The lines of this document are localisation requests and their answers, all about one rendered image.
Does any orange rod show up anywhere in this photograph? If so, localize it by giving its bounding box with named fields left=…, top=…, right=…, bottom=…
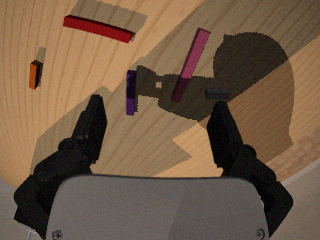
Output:
left=29, top=60, right=41, bottom=90

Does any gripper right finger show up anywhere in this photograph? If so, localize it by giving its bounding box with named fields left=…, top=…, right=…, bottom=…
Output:
left=207, top=101, right=293, bottom=239

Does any red rod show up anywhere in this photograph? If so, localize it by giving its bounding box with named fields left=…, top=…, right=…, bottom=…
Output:
left=63, top=15, right=133, bottom=43

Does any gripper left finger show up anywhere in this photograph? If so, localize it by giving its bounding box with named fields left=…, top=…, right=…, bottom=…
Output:
left=14, top=94, right=107, bottom=240

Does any purple rod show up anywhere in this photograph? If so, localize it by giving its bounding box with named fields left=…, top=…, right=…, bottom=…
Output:
left=126, top=70, right=137, bottom=116

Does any pink flat bar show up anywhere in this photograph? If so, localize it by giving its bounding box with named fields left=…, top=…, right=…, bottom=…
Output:
left=171, top=27, right=210, bottom=103

